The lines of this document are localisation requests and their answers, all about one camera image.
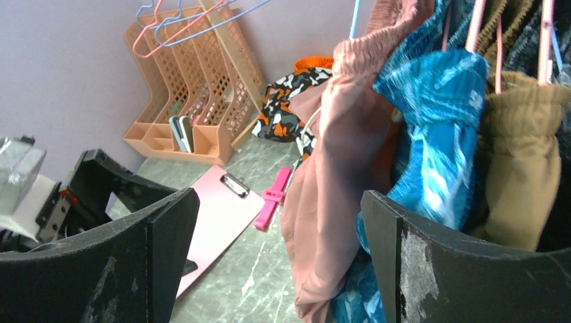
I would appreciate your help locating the pink shorts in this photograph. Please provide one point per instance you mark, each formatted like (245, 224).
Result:
(354, 151)

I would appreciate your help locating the pink hanger with brown shorts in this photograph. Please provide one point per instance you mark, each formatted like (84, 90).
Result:
(546, 27)

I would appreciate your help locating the blue hanger with grey shorts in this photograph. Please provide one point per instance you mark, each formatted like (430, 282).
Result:
(556, 48)

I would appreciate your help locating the light blue wire hanger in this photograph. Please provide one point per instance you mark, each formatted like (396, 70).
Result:
(354, 19)

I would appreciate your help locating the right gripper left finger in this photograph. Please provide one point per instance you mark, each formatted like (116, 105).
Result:
(127, 270)

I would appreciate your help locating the blue shark print shorts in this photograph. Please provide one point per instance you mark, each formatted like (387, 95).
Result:
(437, 86)

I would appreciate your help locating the orange camouflage shorts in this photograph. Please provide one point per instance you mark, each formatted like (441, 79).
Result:
(276, 122)

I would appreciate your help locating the brown shorts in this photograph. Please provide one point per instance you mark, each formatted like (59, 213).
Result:
(518, 162)

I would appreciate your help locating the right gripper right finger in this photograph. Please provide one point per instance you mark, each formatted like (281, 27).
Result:
(468, 285)

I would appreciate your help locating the pink hanger with blue shorts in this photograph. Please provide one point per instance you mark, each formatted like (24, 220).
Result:
(474, 26)

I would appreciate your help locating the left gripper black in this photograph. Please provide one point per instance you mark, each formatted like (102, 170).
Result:
(82, 204)

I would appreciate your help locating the peach plastic file organizer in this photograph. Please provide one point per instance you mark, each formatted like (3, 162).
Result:
(199, 110)

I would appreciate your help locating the pink flat board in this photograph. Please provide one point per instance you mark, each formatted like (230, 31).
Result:
(222, 217)

